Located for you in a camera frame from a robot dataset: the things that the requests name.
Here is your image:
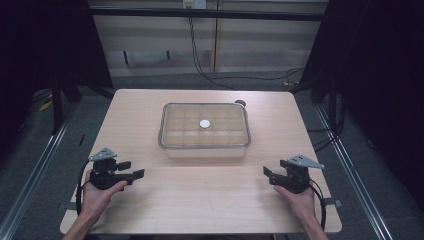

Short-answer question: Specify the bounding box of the grey tape tab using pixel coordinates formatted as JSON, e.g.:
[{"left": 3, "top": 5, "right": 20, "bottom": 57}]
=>
[{"left": 323, "top": 197, "right": 343, "bottom": 209}]

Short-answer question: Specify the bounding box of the person's left hand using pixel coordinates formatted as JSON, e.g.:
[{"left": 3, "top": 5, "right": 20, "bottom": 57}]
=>
[{"left": 80, "top": 169, "right": 128, "bottom": 225}]

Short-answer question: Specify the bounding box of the black cable from socket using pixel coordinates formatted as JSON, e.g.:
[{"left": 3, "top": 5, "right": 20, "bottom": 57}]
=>
[{"left": 187, "top": 16, "right": 238, "bottom": 92}]

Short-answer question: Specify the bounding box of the person's right hand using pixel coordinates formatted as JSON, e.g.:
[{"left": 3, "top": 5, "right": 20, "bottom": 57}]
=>
[{"left": 273, "top": 184, "right": 318, "bottom": 228}]

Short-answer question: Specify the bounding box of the black horizontal frame bar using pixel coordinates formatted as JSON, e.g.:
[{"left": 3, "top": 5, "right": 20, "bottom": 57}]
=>
[{"left": 89, "top": 7, "right": 327, "bottom": 22}]

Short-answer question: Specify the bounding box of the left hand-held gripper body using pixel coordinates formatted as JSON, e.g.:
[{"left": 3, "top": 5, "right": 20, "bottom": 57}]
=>
[{"left": 88, "top": 147, "right": 133, "bottom": 191}]

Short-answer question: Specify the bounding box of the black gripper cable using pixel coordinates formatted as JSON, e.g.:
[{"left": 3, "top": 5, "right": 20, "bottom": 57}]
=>
[
  {"left": 308, "top": 179, "right": 327, "bottom": 232},
  {"left": 75, "top": 159, "right": 92, "bottom": 217}
]

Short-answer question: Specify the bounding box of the white wall socket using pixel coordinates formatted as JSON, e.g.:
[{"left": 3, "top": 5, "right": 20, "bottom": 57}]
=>
[{"left": 182, "top": 0, "right": 208, "bottom": 10}]

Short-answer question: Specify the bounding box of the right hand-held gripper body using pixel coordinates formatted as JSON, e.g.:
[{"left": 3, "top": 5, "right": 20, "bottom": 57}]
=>
[{"left": 275, "top": 153, "right": 326, "bottom": 195}]

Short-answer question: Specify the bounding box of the aluminium floor rail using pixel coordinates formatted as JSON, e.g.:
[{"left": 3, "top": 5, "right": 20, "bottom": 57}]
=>
[
  {"left": 314, "top": 104, "right": 395, "bottom": 240},
  {"left": 0, "top": 108, "right": 77, "bottom": 240}
]

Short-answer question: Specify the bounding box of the clear plastic container with lid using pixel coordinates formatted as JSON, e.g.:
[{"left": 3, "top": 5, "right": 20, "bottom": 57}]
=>
[{"left": 157, "top": 101, "right": 252, "bottom": 159}]

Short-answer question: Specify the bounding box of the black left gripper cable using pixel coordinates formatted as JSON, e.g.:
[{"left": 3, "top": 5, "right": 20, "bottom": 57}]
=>
[{"left": 75, "top": 159, "right": 92, "bottom": 217}]

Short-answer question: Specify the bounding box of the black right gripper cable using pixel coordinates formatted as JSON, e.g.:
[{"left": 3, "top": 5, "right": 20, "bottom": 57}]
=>
[{"left": 308, "top": 179, "right": 327, "bottom": 232}]

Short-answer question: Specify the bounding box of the black metal stand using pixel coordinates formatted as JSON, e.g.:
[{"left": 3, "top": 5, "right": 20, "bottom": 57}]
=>
[{"left": 50, "top": 66, "right": 65, "bottom": 135}]

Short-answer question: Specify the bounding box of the black floor cable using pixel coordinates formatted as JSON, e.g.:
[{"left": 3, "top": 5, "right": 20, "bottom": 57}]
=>
[{"left": 213, "top": 67, "right": 306, "bottom": 83}]

